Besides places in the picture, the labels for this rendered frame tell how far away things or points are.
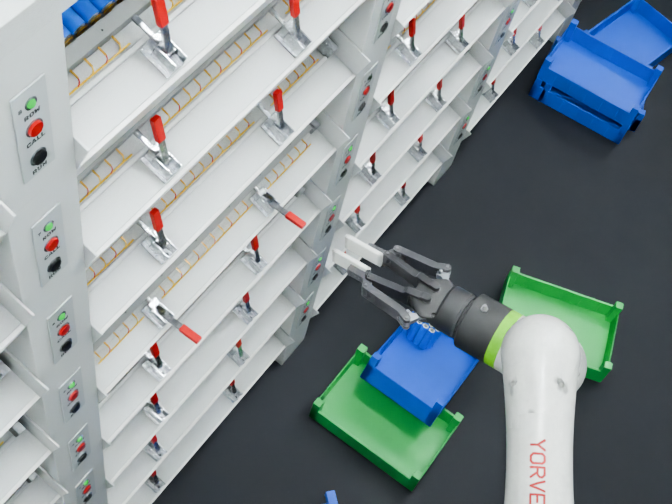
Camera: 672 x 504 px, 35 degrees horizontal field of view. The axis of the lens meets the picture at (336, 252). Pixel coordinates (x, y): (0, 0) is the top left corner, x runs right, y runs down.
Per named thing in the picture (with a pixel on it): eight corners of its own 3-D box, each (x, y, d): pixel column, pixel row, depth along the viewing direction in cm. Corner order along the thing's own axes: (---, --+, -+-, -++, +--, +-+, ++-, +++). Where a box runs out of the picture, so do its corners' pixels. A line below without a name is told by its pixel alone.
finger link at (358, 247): (381, 256, 171) (383, 253, 171) (344, 236, 173) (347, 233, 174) (380, 267, 173) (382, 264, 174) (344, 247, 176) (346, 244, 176)
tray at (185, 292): (326, 157, 190) (350, 137, 182) (91, 407, 161) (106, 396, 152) (245, 75, 188) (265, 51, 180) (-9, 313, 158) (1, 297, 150)
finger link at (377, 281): (431, 308, 169) (427, 315, 168) (366, 283, 172) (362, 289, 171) (433, 294, 166) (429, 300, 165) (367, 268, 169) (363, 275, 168)
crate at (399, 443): (456, 428, 261) (464, 416, 255) (411, 492, 252) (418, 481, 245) (356, 356, 267) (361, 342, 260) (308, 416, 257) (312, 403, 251)
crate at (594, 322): (612, 317, 284) (624, 303, 278) (600, 383, 274) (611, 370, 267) (504, 279, 285) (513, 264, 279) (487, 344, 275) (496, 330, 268)
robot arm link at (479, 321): (519, 295, 162) (488, 337, 157) (508, 338, 171) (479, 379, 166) (484, 276, 164) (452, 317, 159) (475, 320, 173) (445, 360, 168)
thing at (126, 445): (299, 268, 224) (327, 249, 212) (100, 491, 194) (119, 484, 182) (229, 198, 221) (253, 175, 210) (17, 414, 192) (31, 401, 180)
